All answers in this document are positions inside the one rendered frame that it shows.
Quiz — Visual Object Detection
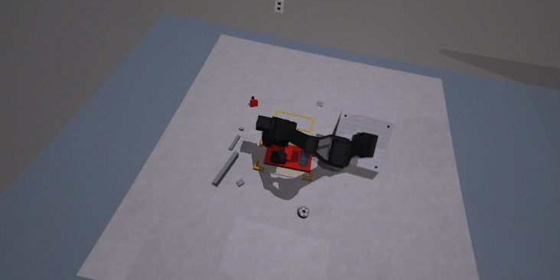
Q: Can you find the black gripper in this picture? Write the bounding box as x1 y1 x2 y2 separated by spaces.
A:
270 142 288 164

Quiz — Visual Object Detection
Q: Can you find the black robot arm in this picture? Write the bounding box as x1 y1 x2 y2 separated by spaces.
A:
256 115 378 168

